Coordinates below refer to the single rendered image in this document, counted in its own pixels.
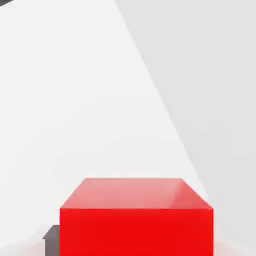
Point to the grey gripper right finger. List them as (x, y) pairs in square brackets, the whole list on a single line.
[(226, 251)]

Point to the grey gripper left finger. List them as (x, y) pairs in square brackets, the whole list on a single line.
[(52, 242)]

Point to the small red cube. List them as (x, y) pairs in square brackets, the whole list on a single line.
[(136, 232)]

